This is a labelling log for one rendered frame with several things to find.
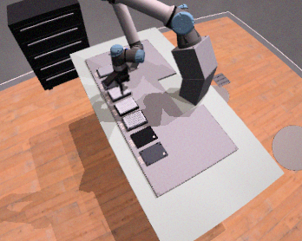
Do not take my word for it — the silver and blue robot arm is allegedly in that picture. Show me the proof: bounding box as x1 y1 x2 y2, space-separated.
103 0 201 87

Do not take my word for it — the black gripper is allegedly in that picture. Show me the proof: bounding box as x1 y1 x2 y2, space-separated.
114 64 130 96

